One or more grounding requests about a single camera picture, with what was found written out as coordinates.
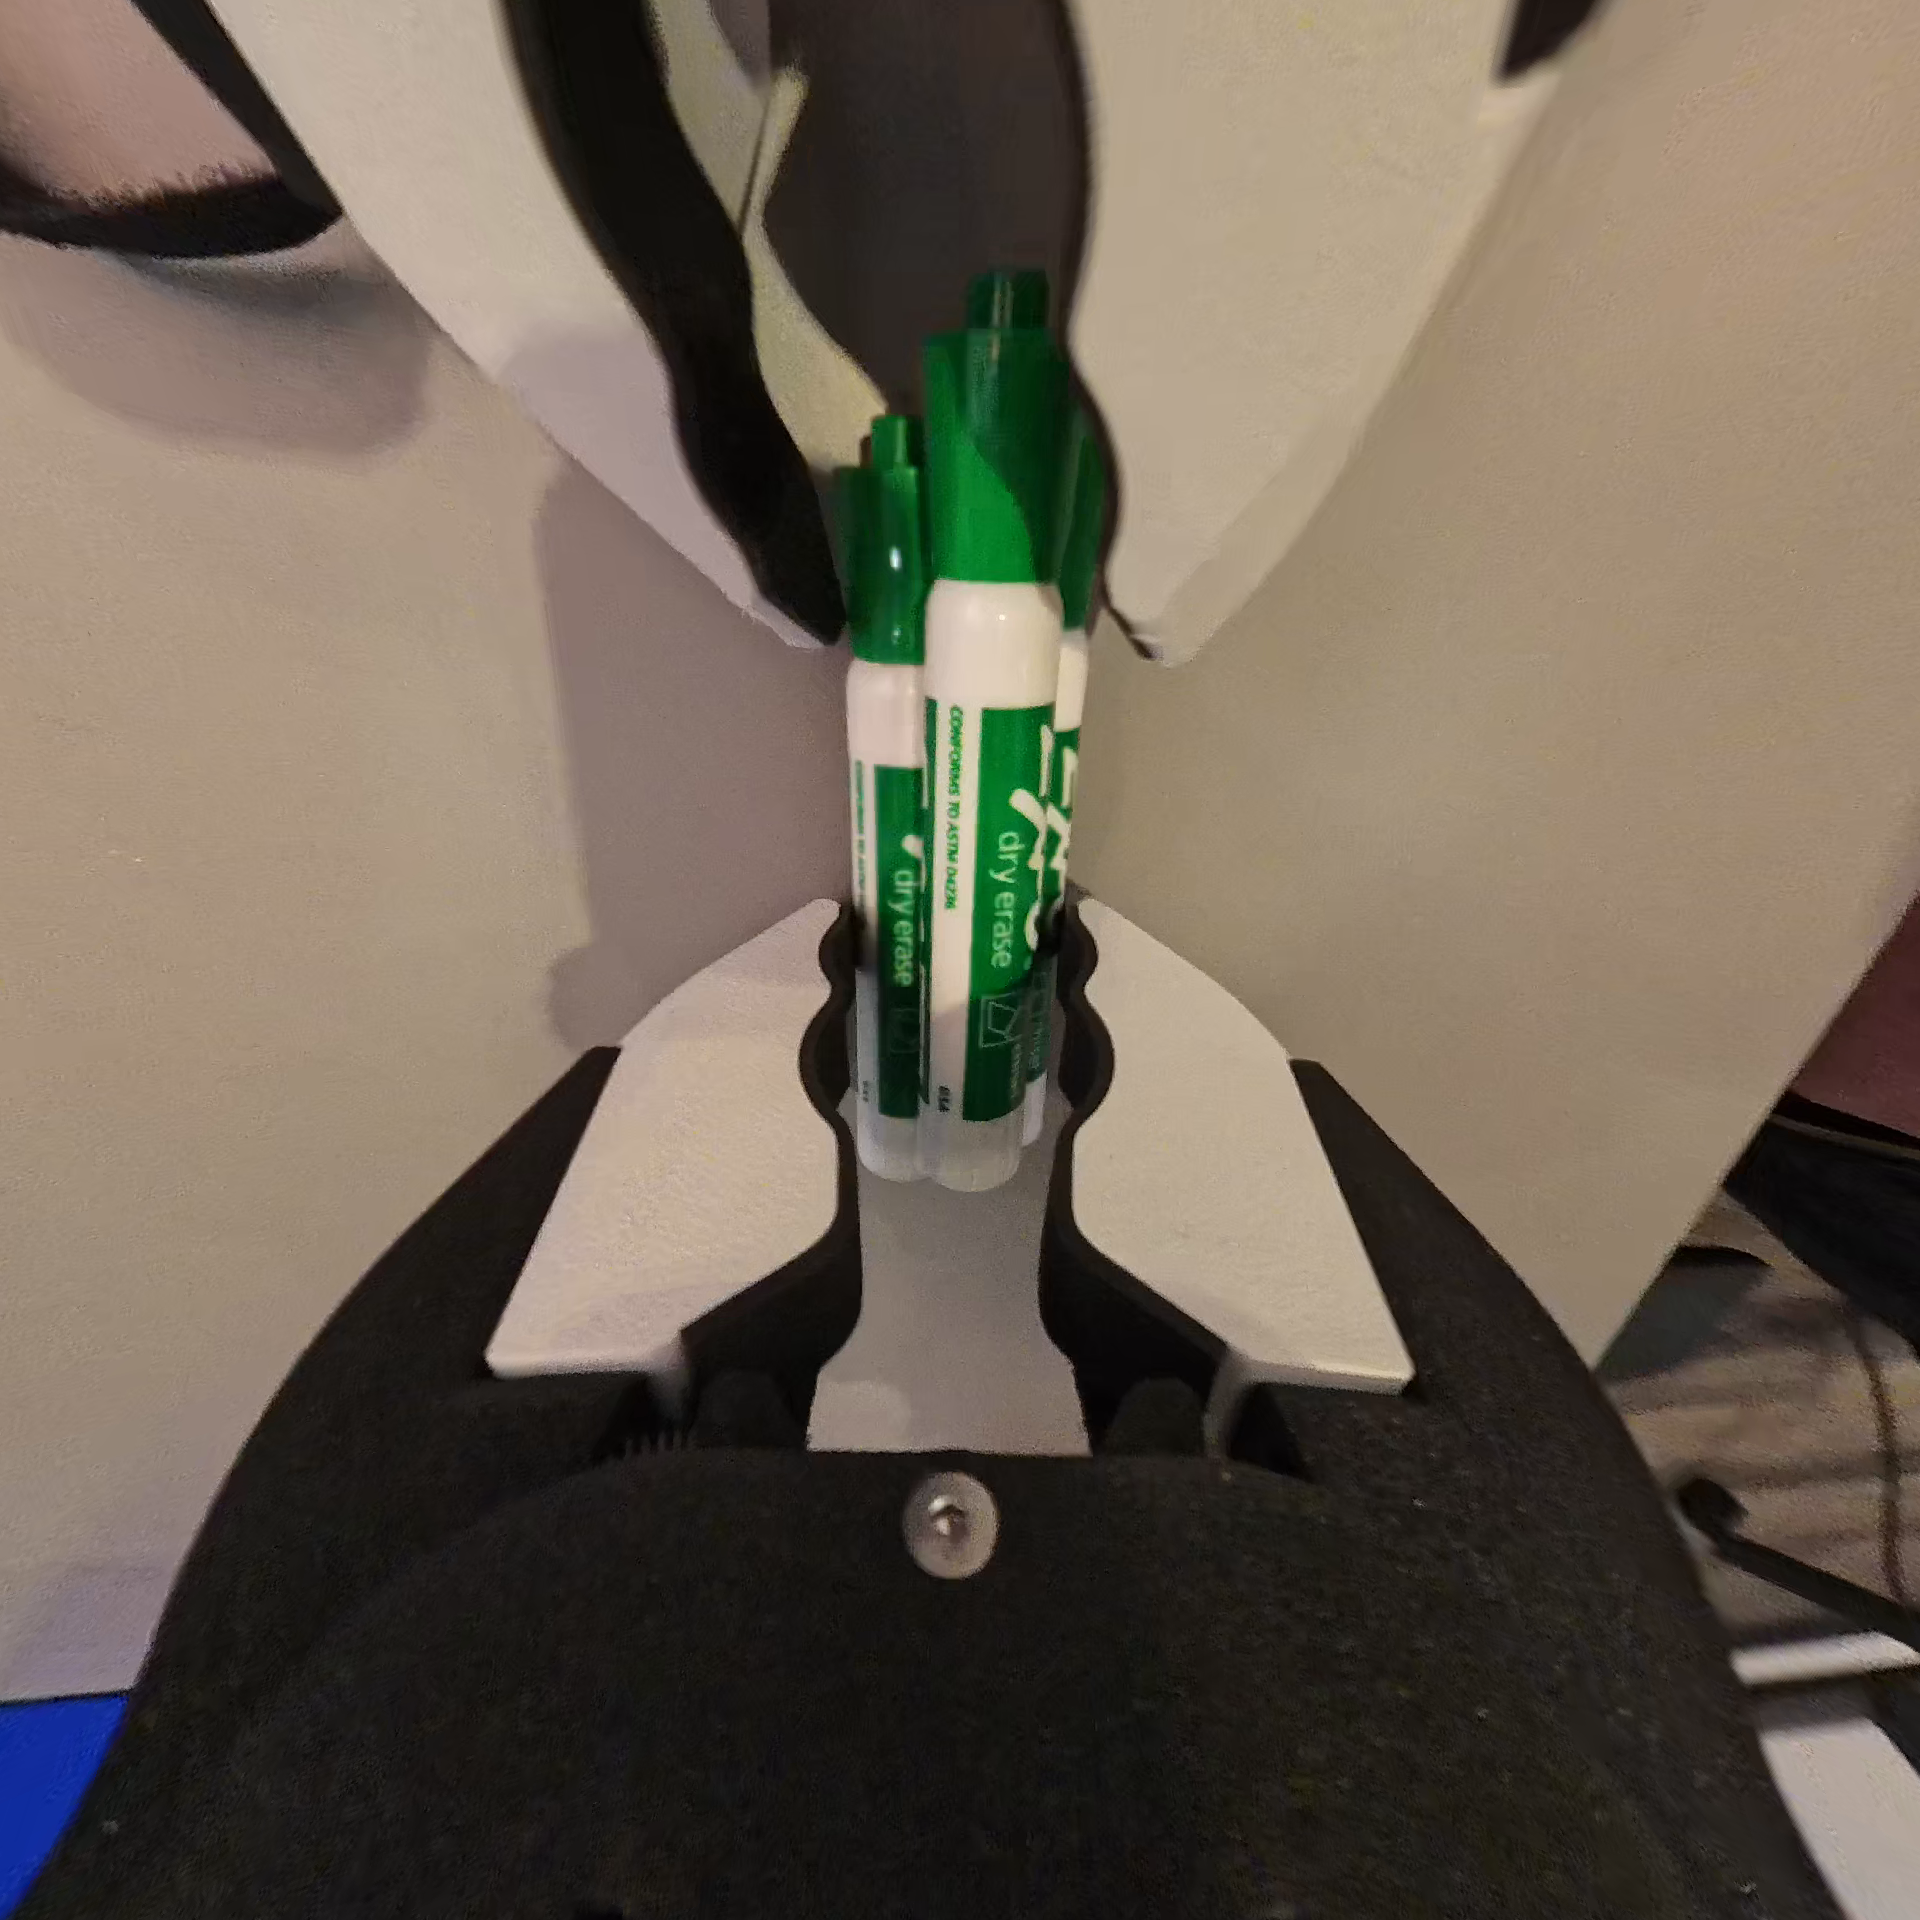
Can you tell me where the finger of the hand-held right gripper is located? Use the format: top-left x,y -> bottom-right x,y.
1067,0 -> 1565,665
205,0 -> 847,653

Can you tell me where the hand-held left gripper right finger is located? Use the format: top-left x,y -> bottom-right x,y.
1039,897 -> 1416,1387

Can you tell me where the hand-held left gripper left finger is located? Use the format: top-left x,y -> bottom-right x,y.
484,897 -> 864,1381

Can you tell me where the black velcro strap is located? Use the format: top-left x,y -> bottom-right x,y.
0,150 -> 345,263

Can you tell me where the green dry-erase marker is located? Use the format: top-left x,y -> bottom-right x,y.
836,414 -> 937,1188
1049,404 -> 1105,1056
919,273 -> 1077,1197

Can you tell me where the blue plastic bin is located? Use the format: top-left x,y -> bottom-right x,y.
0,1695 -> 131,1868

